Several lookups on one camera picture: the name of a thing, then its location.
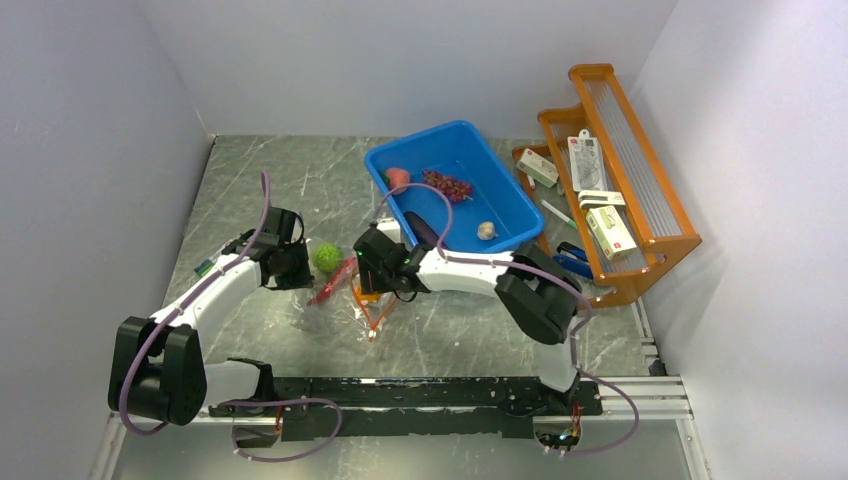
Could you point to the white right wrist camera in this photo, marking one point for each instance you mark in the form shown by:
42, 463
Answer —
391, 228

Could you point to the orange wooden rack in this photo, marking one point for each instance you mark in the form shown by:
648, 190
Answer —
652, 211

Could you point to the red fake chili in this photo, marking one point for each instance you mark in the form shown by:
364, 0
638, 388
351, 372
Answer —
345, 270

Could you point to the black aluminium base frame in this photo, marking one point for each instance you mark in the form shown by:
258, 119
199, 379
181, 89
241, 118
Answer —
510, 406

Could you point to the blue plastic bin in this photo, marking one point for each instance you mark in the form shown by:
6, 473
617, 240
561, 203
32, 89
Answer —
491, 211

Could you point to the blue stapler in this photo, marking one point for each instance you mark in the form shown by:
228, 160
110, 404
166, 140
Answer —
573, 259

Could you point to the clear zip bag red seal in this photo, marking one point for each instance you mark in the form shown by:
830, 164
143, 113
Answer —
343, 307

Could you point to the white flat box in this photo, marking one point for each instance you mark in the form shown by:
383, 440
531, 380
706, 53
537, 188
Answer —
589, 199

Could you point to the white red large box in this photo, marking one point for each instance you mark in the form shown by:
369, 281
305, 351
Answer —
610, 232

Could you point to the clear blister pack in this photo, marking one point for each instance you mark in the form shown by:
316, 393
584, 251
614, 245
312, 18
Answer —
586, 162

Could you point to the marker pen pack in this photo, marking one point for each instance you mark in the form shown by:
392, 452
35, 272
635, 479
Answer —
204, 267

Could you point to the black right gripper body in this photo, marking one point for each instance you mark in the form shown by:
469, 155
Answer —
374, 280

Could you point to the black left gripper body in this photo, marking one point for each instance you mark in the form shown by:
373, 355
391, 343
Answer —
295, 271

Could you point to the white green pen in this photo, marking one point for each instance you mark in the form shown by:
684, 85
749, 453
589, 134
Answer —
558, 213

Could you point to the red fake grapes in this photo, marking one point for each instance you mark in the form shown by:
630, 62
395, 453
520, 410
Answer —
454, 189

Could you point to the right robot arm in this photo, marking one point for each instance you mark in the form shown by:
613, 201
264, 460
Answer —
538, 293

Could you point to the white green small box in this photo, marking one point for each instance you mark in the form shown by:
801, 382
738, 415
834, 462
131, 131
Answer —
538, 168

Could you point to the purple fake eggplant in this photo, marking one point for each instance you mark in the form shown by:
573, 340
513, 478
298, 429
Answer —
422, 231

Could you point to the pink fake peach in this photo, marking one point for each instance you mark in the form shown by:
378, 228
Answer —
397, 180

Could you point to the green fake pepper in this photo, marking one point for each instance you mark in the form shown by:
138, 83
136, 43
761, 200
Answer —
327, 257

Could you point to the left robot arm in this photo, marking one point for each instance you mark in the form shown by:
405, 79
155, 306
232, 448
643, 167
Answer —
158, 370

